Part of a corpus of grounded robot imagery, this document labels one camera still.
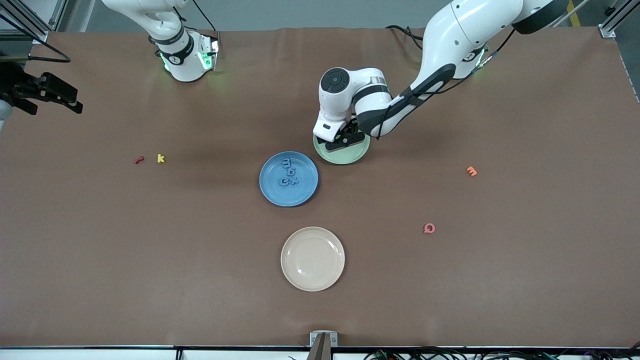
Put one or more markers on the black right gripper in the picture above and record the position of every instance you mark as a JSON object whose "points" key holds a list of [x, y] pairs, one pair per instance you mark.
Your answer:
{"points": [[20, 88]]}

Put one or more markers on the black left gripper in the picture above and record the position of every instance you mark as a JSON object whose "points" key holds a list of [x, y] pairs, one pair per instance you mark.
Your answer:
{"points": [[349, 130]]}

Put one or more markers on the blue foam number 6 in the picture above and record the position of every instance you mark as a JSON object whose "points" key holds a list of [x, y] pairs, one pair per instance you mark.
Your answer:
{"points": [[286, 173]]}

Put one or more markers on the blue foam letter C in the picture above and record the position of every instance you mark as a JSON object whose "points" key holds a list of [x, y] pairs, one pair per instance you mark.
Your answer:
{"points": [[280, 182]]}

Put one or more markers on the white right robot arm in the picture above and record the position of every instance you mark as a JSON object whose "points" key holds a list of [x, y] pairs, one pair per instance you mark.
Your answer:
{"points": [[182, 65]]}

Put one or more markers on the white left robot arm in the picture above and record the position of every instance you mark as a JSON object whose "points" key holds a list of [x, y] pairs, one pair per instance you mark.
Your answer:
{"points": [[465, 30]]}

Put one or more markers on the green plate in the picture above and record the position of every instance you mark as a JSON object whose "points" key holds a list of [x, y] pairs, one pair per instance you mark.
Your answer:
{"points": [[350, 157]]}

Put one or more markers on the blue plate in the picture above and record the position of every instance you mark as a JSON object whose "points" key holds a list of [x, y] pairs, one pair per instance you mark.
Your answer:
{"points": [[272, 192]]}

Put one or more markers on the pink foam letter Q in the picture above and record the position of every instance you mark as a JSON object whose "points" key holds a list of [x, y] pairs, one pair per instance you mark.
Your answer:
{"points": [[425, 228]]}

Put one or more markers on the beige plate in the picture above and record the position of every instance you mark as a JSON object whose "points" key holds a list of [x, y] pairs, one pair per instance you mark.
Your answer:
{"points": [[312, 259]]}

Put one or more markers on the orange foam letter E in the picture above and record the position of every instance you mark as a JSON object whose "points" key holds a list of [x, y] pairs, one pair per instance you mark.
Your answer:
{"points": [[471, 171]]}

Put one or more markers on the brown table cover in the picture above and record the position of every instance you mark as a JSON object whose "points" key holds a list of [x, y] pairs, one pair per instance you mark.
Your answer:
{"points": [[100, 300]]}

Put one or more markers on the aluminium frame profile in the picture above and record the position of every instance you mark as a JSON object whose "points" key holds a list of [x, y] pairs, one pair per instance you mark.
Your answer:
{"points": [[40, 36], [607, 31]]}

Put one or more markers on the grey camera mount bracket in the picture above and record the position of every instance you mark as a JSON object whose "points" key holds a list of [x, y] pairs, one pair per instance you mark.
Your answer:
{"points": [[323, 345]]}

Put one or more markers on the white table edge rail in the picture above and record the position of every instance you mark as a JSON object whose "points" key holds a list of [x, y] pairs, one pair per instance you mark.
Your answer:
{"points": [[75, 355]]}

